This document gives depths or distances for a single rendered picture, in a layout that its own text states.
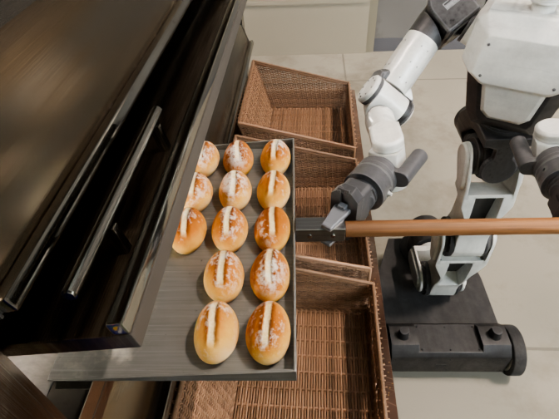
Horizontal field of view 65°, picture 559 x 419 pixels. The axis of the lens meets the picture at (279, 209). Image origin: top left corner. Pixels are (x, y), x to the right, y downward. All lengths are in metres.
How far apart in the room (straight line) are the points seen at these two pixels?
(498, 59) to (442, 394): 1.33
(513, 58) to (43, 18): 0.96
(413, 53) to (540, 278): 1.59
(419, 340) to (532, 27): 1.20
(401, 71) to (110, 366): 0.92
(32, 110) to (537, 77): 1.03
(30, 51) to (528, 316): 2.17
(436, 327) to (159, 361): 1.41
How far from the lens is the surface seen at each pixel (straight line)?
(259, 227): 0.78
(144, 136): 0.62
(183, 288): 0.77
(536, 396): 2.16
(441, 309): 2.03
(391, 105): 1.16
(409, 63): 1.21
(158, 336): 0.73
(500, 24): 1.20
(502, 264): 2.51
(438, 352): 1.89
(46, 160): 0.58
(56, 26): 0.70
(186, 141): 0.65
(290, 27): 4.21
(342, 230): 0.79
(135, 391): 0.91
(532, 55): 1.19
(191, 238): 0.79
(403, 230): 0.82
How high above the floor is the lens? 1.80
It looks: 44 degrees down
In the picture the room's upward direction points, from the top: 4 degrees counter-clockwise
